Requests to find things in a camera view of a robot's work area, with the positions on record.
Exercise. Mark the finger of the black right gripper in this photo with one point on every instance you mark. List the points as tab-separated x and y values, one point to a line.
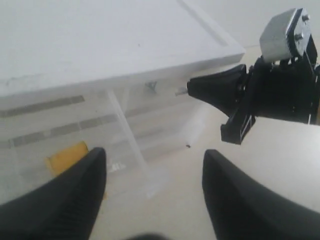
223	90

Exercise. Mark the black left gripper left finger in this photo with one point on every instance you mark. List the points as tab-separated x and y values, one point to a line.
65	208

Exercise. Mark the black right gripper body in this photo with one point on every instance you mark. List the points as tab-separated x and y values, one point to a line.
289	91

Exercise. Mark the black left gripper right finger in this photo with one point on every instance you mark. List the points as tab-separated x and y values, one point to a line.
241	208

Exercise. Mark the yellow cheese wedge toy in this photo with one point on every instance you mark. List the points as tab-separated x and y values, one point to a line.
66	157

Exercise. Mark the clear drawer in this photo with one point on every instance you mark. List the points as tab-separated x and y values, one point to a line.
162	116
31	134

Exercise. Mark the white plastic drawer cabinet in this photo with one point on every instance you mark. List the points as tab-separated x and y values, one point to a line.
56	49

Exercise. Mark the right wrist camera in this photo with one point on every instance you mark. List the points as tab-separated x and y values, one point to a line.
288	35

